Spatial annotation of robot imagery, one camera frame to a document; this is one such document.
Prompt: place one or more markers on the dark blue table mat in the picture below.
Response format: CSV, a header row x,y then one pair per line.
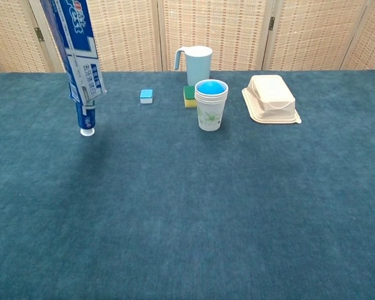
x,y
187,203

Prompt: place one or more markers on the floral white paper cup stack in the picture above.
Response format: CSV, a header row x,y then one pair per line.
x,y
210,114

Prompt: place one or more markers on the beige takeout food container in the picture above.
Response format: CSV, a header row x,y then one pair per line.
x,y
270,98

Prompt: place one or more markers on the green yellow scrubbing sponge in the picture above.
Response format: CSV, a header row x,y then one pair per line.
x,y
189,97

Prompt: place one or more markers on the blue white toothpaste box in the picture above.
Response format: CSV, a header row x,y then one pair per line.
x,y
78,53

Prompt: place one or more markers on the dark metal screen hinge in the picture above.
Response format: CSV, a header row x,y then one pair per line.
x,y
39,33
271,23

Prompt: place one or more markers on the blue toothpaste tube white cap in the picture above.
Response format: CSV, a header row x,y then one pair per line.
x,y
86,117

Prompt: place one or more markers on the small blue white block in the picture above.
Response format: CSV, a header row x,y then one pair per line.
x,y
146,96

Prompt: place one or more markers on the blue ball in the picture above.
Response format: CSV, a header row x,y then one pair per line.
x,y
211,87

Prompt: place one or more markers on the light blue plastic mug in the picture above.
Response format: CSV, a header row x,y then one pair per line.
x,y
199,65

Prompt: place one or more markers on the woven bamboo folding screen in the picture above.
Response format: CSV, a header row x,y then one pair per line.
x,y
225,31

